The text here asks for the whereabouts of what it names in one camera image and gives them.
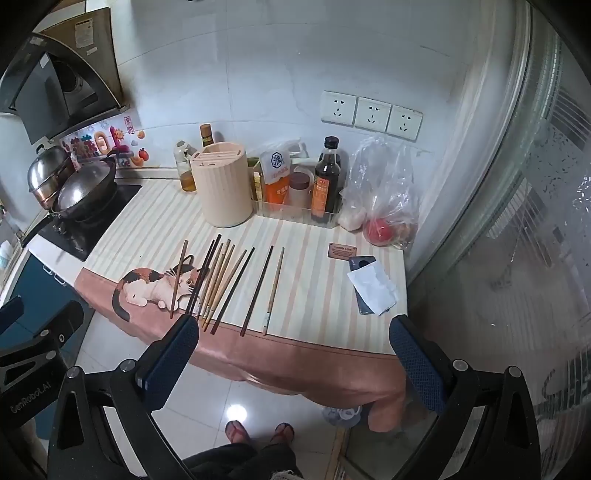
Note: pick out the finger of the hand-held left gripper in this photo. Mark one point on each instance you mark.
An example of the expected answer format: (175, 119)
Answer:
(10, 310)
(64, 321)

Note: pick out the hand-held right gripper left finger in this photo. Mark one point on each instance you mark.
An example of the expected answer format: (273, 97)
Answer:
(171, 357)

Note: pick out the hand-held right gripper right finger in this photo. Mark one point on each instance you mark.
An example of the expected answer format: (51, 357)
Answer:
(415, 364)

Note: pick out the row of chopsticks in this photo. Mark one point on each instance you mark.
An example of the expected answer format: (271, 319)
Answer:
(220, 277)

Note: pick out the beige utensil holder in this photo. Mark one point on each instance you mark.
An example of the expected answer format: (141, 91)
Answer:
(221, 189)

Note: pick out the white tissue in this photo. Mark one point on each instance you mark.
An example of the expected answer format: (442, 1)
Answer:
(374, 288)

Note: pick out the white slipper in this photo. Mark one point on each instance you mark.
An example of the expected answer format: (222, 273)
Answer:
(341, 414)

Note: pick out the red sandal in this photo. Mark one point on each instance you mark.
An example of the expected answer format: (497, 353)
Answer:
(235, 431)
(282, 434)

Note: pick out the black gas stove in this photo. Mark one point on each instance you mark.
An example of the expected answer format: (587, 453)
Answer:
(92, 221)

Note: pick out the blue grey smartphone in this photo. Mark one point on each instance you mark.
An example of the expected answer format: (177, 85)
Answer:
(360, 263)

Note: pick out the cat print striped tablecloth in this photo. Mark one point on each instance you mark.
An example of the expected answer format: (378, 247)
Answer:
(300, 332)

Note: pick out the person's dark trousers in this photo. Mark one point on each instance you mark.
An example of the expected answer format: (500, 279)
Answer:
(240, 464)

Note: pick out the small brown card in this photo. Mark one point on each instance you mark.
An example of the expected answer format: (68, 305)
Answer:
(342, 251)

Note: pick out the red tomato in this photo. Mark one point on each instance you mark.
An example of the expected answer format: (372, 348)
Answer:
(377, 230)

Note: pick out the black wok with lid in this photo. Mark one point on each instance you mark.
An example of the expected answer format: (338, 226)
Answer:
(85, 182)

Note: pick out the steel pot with lid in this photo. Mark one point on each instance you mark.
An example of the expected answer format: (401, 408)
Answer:
(46, 170)

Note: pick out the white round food item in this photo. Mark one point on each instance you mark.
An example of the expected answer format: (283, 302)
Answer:
(353, 217)

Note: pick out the clear oil bottle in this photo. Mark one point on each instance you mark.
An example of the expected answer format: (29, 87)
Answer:
(187, 177)

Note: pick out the clear plastic bag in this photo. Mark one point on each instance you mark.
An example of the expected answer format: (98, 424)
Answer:
(383, 184)

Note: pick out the clear plastic organiser tray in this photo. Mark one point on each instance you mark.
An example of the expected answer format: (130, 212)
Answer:
(295, 213)

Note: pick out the small green seasoning box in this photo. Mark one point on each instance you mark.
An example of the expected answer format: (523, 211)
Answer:
(255, 180)

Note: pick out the dark soy sauce bottle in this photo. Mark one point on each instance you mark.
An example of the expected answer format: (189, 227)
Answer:
(325, 184)

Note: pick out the orange white salt bag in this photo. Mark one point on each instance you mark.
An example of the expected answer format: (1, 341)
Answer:
(277, 184)

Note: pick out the black range hood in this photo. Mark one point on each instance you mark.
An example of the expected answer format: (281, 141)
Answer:
(41, 92)

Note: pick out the dark capped glass bottle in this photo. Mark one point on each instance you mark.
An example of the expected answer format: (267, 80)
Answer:
(207, 136)

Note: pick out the colourful wall stickers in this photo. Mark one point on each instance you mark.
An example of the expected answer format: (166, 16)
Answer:
(106, 141)

